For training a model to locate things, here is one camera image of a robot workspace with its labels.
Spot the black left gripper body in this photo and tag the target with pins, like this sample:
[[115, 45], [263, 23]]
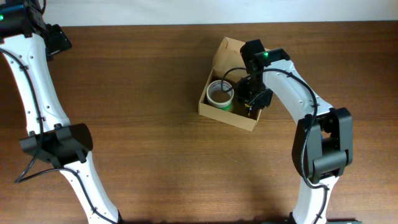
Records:
[[56, 42]]

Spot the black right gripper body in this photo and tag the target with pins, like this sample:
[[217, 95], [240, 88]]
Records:
[[253, 93]]

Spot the green tape roll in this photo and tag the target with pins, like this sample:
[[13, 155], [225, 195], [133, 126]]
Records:
[[228, 108]]

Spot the white tape roll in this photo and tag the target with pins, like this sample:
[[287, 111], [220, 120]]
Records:
[[218, 94]]

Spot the cardboard box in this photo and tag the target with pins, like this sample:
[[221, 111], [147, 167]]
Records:
[[227, 69]]

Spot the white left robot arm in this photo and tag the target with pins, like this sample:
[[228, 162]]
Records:
[[28, 43]]

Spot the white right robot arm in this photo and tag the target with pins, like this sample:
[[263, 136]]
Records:
[[323, 141]]

